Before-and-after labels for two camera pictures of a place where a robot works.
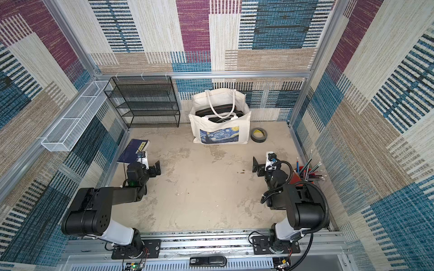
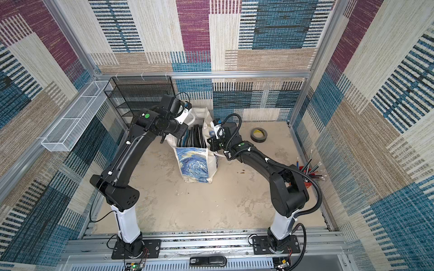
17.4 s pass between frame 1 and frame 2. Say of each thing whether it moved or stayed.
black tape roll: stayed
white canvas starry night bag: moved
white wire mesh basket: stayed
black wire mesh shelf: stayed
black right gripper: moved
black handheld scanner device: stayed
